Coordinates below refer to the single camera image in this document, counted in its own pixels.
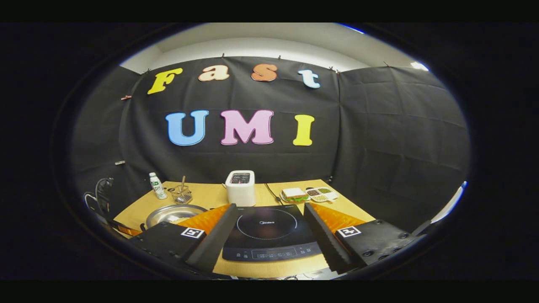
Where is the white toaster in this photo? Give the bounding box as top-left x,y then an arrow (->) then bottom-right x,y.
225,170 -> 256,207

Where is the sandwich with lettuce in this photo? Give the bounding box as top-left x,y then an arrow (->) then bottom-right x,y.
281,188 -> 310,204

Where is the black induction cooktop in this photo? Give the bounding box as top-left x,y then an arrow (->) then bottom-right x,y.
222,205 -> 323,262

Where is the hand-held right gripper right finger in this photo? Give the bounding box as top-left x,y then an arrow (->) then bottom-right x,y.
303,202 -> 427,273

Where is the wire utensil holder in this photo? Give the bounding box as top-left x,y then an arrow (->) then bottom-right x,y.
171,186 -> 193,205

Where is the steel pot with soybeans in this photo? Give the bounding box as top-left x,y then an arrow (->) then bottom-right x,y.
145,204 -> 208,229

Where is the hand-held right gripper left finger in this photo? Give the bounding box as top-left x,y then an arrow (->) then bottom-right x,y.
128,204 -> 238,274

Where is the black cooktop cable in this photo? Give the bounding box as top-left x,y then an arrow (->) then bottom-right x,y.
264,183 -> 283,206

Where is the white drink bottle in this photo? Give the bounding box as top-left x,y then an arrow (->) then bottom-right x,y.
149,172 -> 168,200

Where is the white divided bean tray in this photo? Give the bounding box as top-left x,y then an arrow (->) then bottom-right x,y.
306,187 -> 339,203

